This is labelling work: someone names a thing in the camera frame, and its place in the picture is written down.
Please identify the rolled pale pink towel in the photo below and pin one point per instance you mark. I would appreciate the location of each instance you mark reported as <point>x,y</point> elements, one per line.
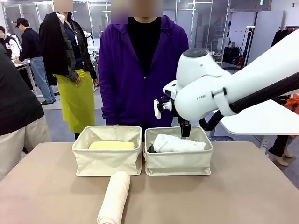
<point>115,196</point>

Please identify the beige fabric basket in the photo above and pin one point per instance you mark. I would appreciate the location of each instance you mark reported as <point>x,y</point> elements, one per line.
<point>107,161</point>
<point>180,163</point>

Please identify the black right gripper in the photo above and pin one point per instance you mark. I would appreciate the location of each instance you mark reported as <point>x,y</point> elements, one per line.
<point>181,121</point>

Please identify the person with yellow apron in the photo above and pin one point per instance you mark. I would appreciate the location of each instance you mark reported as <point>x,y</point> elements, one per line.
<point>74,98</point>

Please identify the person in purple hoodie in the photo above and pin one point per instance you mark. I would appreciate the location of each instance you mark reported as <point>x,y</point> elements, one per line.
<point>130,77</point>

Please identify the black camera stand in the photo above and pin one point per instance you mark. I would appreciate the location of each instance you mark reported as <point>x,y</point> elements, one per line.
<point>248,44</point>

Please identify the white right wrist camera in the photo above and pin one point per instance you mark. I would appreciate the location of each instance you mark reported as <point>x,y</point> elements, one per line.
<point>157,109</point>

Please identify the person in varsity jacket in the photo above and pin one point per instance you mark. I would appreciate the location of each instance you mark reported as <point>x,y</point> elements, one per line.
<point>9,44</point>

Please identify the person in black top beige trousers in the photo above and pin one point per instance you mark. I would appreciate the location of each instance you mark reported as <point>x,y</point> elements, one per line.
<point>16,112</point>

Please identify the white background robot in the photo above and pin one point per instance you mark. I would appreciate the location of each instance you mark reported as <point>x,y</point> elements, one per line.
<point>90,42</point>

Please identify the white folding table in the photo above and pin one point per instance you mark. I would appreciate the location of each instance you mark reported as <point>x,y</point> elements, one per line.
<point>257,121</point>

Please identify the dark grey towel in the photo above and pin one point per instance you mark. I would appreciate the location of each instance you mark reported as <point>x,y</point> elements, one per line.
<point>151,149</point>

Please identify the person in dark top and jeans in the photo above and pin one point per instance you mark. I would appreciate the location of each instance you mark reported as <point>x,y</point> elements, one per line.
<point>32,51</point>

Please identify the yellow towel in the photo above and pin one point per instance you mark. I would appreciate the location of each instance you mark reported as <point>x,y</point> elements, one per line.
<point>112,145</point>

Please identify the black bags pile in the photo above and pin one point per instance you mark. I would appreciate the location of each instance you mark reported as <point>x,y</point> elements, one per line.
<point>231,54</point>

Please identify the wooden shoe rack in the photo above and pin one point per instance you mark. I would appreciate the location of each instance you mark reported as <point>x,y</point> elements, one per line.
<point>216,58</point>

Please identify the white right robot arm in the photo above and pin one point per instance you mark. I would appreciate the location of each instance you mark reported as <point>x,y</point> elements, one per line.
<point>205,93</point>

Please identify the white towel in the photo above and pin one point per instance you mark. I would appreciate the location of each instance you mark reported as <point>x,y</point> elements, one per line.
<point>177,143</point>

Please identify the clothes rack with dark coats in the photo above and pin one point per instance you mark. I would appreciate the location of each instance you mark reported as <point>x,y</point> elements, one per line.
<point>280,37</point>

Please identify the person in orange jacket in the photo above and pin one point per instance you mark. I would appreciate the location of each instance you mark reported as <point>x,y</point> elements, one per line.
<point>292,105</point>

